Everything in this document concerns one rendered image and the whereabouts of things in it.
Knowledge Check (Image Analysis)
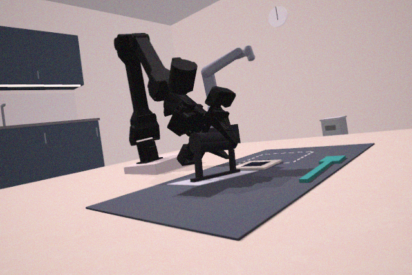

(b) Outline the white square tile with dark center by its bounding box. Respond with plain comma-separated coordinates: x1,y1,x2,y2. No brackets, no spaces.
236,160,281,170

